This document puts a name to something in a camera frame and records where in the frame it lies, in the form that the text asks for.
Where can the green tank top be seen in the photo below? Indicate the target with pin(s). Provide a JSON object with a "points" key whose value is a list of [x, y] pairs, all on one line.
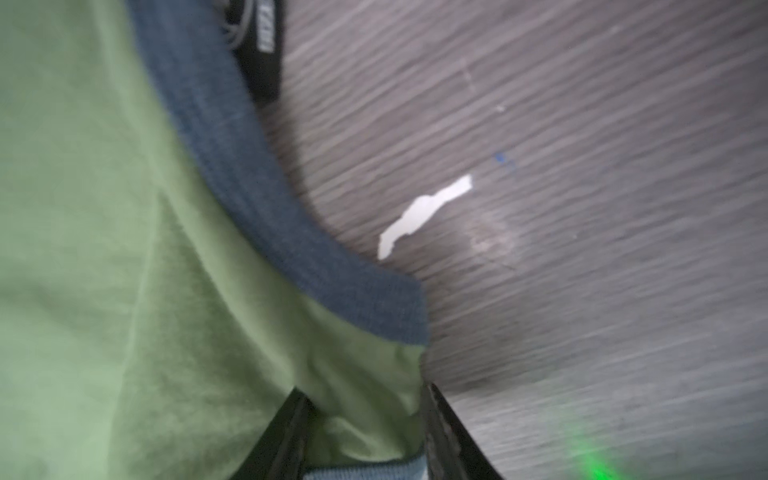
{"points": [[162, 289]]}

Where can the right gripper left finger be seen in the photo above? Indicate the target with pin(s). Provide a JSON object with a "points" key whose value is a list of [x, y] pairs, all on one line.
{"points": [[279, 454]]}

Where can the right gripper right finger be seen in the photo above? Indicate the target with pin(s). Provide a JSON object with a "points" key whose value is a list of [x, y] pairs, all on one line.
{"points": [[451, 452]]}

